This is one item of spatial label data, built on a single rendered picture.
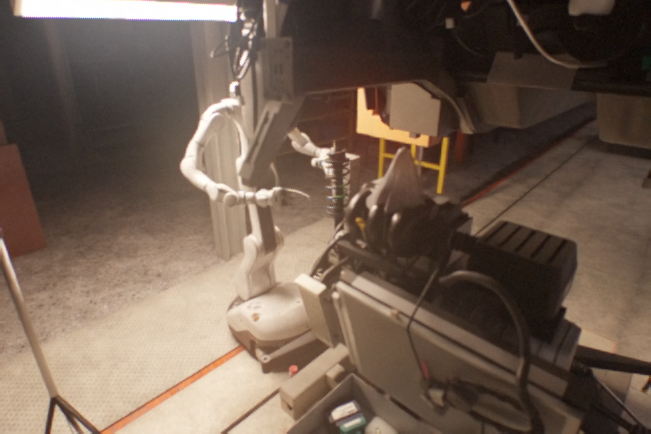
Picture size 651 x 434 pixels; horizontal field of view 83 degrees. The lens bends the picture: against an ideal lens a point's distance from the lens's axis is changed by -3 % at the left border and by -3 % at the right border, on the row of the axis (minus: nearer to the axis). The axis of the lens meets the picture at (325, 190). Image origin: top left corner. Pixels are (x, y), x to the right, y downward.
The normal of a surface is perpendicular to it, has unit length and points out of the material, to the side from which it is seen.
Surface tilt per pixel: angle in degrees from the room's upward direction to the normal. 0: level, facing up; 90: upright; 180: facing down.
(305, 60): 90
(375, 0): 86
